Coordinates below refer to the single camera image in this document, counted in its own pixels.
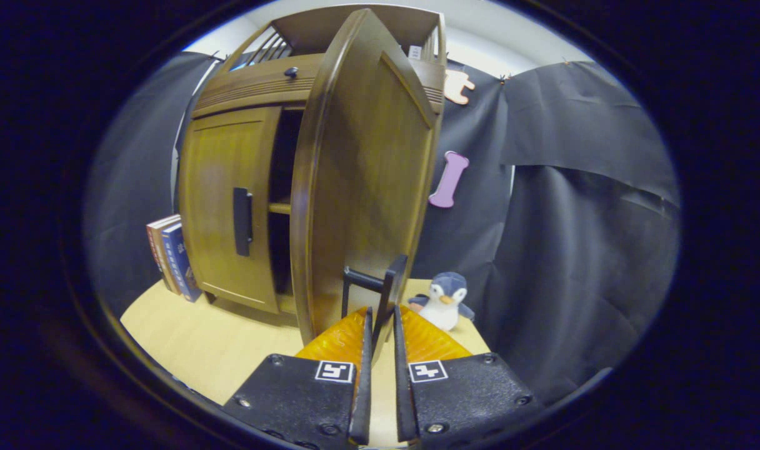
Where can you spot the wooden drawer with black knob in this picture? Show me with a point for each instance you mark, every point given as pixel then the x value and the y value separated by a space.
pixel 255 84

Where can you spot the penguin plush toy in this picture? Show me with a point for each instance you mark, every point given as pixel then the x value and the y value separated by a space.
pixel 445 306

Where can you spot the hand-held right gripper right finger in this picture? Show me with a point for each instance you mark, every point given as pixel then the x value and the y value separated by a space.
pixel 404 387

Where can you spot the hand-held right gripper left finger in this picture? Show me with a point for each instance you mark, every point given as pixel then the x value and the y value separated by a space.
pixel 361 387

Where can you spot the black backdrop cloth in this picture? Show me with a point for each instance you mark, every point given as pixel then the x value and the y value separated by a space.
pixel 574 219

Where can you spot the wooden inner cabinet shelf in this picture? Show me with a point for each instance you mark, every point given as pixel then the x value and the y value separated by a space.
pixel 280 208

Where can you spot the wooden double-door shoe cabinet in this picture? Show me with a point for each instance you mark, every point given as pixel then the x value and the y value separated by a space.
pixel 299 31

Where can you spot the blue hardcover book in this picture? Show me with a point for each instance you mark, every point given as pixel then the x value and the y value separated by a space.
pixel 183 269

